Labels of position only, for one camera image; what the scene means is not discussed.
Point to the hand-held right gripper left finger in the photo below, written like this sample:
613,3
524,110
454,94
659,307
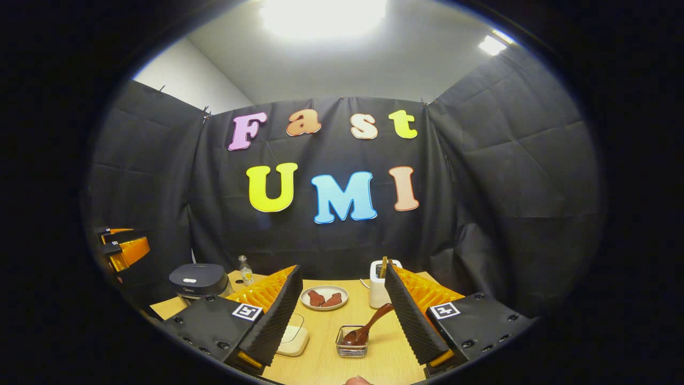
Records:
278,315

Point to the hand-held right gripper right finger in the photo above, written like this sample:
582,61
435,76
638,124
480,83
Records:
409,315

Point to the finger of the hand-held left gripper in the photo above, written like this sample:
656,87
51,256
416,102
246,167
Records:
133,251
115,231

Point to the brown wooden spoon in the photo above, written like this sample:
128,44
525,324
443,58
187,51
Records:
358,336

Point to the grey silver rice cooker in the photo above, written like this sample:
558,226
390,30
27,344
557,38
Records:
197,278

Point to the clear glass tray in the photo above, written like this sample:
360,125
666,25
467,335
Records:
296,321

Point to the white toaster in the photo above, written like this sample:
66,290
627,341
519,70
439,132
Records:
377,294

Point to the red meat piece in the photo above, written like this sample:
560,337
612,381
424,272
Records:
332,300
316,298

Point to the small clear glass bottle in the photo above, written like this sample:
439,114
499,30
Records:
246,272

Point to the brown toast slice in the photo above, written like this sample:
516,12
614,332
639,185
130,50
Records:
383,267

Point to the white round plate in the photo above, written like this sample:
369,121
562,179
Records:
326,289

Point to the black backdrop cloth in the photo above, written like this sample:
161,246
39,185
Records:
507,187

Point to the small ceiling light panel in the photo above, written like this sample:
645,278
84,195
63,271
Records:
494,44

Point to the large ceiling light panel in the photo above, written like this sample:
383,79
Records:
323,16

